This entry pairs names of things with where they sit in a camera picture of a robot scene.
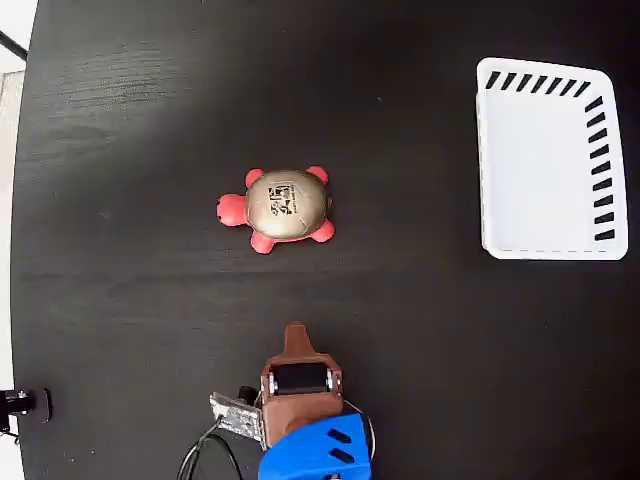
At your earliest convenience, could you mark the red turtle toy gold shell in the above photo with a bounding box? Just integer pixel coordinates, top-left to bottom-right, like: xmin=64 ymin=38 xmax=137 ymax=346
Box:
xmin=216 ymin=165 xmax=336 ymax=256

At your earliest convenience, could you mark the white plastic basket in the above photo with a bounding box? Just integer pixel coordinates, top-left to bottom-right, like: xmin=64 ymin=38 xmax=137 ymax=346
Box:
xmin=475 ymin=56 xmax=629 ymax=262

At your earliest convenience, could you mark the black table clamp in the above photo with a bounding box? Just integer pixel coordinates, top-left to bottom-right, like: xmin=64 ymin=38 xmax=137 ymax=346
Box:
xmin=0 ymin=386 xmax=54 ymax=426

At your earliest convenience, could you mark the black metal rod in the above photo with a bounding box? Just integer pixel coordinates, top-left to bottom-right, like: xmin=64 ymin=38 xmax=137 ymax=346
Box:
xmin=0 ymin=29 xmax=29 ymax=62

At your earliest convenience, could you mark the small camera circuit board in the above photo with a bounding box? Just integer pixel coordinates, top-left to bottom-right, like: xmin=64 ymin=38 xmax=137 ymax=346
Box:
xmin=208 ymin=391 xmax=264 ymax=444

